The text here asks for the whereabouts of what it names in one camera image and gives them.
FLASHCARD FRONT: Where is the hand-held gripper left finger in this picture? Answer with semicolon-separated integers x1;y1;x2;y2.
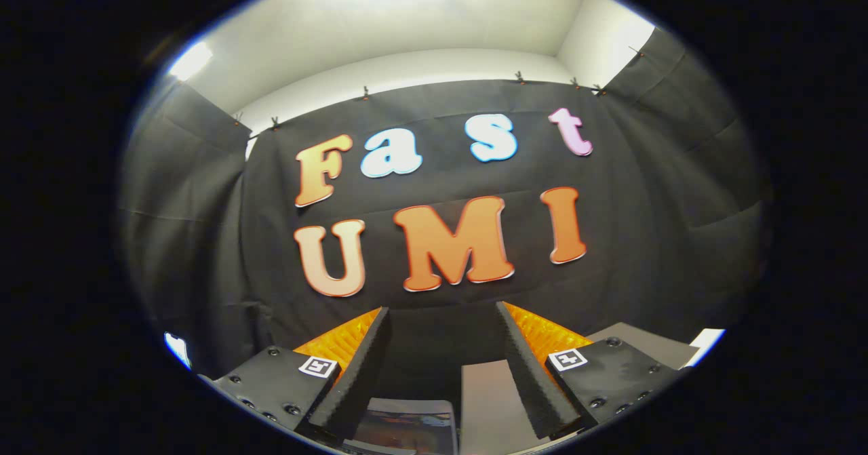
197;306;391;443

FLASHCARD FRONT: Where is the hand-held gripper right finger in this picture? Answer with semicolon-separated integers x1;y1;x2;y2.
493;301;680;441

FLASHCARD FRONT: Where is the grey washing machine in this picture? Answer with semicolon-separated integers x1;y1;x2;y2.
336;396;462;455

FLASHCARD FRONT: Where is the row of black cloth clips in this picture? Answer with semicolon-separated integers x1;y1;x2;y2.
232;47;645;132

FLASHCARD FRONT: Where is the bright light strip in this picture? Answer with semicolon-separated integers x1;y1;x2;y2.
168;40;214;81

